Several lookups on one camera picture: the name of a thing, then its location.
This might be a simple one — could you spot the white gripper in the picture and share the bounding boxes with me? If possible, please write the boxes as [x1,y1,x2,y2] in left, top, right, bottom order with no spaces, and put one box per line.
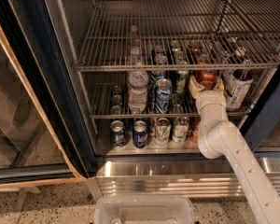
[189,75,227,118]

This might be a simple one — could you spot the red coke can shelf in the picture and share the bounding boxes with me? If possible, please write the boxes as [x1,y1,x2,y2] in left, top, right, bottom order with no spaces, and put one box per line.
[195,70,217,91]

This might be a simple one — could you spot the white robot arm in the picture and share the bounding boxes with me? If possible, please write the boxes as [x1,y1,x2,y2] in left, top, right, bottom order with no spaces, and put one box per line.
[189,76,280,224]

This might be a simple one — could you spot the green soda can middle shelf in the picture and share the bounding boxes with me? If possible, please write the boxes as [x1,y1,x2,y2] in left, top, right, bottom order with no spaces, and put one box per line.
[174,70,189,94]

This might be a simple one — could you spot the red coke can bottom left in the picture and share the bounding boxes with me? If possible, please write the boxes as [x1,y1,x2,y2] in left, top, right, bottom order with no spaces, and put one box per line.
[190,118,200,144]

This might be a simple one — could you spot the blue pepsi can middle shelf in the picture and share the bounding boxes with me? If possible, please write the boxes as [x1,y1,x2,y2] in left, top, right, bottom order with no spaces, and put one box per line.
[154,78,172,114]

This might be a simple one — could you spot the white green can bottom right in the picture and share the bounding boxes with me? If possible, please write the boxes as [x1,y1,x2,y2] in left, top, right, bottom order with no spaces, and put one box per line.
[172,117,189,143]

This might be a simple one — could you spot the white green can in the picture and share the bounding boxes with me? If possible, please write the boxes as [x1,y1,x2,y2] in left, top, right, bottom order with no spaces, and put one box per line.
[155,118,171,146]
[172,117,189,143]

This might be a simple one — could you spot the blue pepsi can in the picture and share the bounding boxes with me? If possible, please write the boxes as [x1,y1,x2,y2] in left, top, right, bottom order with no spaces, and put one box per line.
[133,120,147,148]
[110,120,126,147]

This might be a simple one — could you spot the blue pepsi can bottom left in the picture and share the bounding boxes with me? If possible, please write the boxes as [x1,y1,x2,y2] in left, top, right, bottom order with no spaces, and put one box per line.
[110,120,126,147]

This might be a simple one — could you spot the steel fridge bottom grille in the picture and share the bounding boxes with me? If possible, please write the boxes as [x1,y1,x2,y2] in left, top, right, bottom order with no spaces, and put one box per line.
[87,157,280,201]

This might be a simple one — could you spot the glass fridge door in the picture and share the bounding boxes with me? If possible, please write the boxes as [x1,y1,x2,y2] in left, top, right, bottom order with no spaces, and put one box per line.
[0,7,87,193]

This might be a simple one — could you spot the white labelled coffee bottle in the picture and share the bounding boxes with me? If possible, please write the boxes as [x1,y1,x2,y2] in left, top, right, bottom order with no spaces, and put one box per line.
[223,69,254,111]

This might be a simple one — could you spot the clear water bottle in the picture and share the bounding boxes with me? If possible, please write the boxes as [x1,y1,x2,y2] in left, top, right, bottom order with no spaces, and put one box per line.
[128,25,148,114]

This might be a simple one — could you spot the clear plastic bin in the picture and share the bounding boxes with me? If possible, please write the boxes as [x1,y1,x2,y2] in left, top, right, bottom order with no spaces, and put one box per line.
[93,195,194,224]

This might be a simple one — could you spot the blue fridge center post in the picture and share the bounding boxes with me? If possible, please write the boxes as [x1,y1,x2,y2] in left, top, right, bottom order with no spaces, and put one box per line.
[240,64,280,151]

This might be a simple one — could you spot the middle wire shelf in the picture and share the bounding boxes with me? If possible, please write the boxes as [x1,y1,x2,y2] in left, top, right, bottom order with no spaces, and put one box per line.
[89,81,250,120]

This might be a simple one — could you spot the wire shelf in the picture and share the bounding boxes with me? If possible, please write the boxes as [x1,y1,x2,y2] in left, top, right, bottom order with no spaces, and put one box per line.
[89,81,250,120]
[77,0,280,72]

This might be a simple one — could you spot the upper wire shelf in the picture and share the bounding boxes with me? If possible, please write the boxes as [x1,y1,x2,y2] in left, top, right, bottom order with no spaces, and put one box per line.
[77,0,280,72]

